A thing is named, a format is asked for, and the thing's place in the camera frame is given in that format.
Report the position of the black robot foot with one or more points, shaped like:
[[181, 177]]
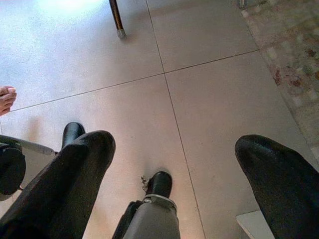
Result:
[[72, 134], [160, 184]]

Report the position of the white flat board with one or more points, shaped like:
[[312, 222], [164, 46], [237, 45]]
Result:
[[251, 226]]

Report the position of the brown wooden furniture leg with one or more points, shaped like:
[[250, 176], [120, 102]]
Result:
[[117, 17]]

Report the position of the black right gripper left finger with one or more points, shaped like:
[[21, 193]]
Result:
[[62, 189]]

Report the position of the black robot left foot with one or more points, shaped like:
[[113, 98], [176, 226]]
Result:
[[72, 134]]

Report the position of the black robot right foot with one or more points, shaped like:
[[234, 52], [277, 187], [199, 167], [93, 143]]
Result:
[[160, 184]]

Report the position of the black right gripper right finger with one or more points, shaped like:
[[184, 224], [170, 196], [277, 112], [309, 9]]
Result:
[[286, 189]]

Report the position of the patterned beige rug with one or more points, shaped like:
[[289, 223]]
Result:
[[294, 49]]

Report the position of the grey robot right leg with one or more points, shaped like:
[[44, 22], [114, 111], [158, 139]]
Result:
[[154, 221]]

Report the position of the person's bare foot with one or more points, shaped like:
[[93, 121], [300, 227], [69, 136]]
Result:
[[6, 99]]

